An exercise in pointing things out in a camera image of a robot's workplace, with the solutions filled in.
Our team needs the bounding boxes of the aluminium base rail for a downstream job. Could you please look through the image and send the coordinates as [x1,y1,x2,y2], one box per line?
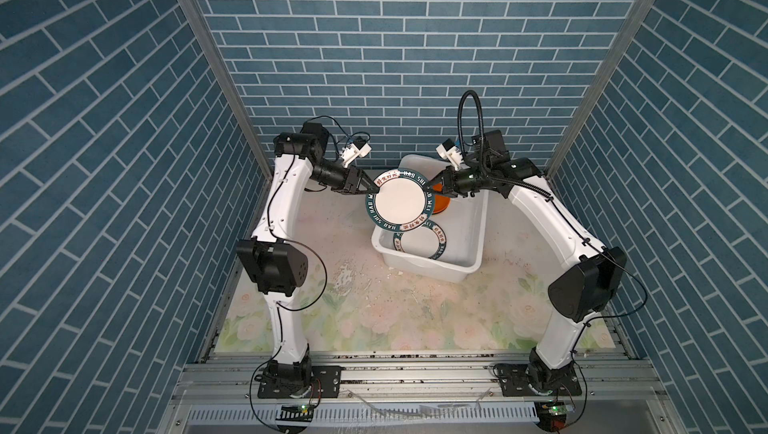
[159,353,683,433]

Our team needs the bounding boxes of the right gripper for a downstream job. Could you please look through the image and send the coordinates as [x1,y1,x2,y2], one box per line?
[423,165,490,198]

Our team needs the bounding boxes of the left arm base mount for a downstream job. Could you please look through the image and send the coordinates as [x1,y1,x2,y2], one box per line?
[256,361,342,400]

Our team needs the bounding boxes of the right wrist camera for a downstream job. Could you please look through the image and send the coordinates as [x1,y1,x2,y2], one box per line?
[436,90,511,173]

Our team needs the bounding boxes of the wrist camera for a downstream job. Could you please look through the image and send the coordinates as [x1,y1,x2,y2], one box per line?
[436,90,511,173]
[340,131,372,168]

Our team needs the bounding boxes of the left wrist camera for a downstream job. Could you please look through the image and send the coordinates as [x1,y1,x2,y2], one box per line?
[340,131,372,168]

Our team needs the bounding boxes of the white plastic bin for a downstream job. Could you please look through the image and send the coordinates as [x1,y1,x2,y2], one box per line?
[371,154,488,283]

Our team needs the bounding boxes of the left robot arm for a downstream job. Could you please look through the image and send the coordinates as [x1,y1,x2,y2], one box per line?
[236,121,378,380]

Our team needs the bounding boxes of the orange plate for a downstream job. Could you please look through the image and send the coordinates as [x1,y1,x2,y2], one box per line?
[433,184,451,215]

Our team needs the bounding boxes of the green-rimmed lettered plate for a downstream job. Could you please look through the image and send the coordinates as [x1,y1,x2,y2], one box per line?
[393,220,447,260]
[365,169,435,232]

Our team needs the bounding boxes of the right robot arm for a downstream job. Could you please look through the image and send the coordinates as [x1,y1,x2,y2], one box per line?
[425,158,627,383]

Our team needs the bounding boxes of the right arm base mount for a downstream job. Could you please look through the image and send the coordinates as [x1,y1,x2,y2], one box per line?
[490,362,583,397]

